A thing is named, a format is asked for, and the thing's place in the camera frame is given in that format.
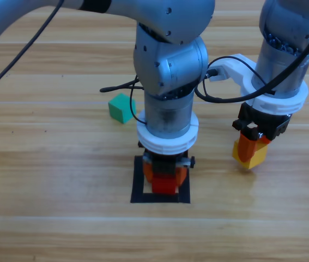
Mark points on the yellow wooden cube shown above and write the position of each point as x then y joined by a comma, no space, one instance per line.
259,155

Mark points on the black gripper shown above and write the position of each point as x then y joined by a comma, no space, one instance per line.
268,124
165,165

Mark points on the black tape square outline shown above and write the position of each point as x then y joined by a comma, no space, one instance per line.
138,191

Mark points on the green wooden cube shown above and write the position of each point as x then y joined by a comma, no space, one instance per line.
121,109

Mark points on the red wooden cube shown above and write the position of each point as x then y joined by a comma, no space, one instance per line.
163,185

